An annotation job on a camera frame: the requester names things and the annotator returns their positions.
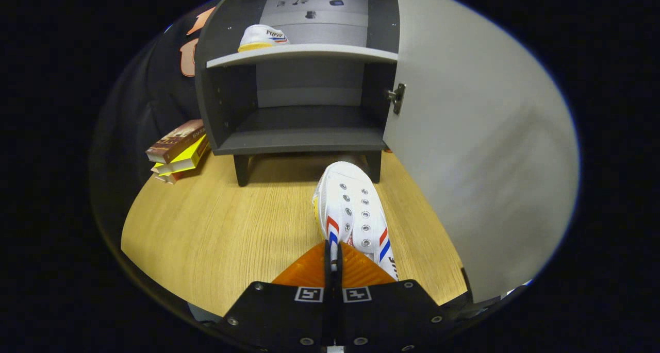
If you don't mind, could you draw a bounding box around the beige shoe cabinet door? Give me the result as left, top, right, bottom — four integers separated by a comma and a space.
383, 0, 581, 303

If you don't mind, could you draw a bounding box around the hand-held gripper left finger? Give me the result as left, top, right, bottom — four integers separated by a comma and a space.
217, 241, 333, 353

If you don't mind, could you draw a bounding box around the reddish thin book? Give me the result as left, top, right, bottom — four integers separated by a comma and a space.
155, 169, 199, 184

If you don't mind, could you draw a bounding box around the dark grey shoe cabinet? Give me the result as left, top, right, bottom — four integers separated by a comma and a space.
194, 0, 402, 187

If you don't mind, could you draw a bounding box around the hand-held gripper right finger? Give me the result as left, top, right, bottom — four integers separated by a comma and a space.
335, 242, 457, 353

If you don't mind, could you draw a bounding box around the brown book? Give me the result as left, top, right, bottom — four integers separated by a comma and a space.
146, 119, 207, 164

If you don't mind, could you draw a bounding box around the yellow book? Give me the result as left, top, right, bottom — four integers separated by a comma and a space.
151, 134, 210, 176

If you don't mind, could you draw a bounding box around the metal door hinge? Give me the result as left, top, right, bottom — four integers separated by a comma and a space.
386, 83, 406, 115

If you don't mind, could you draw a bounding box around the black backdrop cloth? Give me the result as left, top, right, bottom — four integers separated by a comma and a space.
90, 5, 215, 230

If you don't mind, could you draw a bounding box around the white shoe striped side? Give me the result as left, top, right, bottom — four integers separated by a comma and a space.
238, 24, 290, 53
312, 161, 399, 281

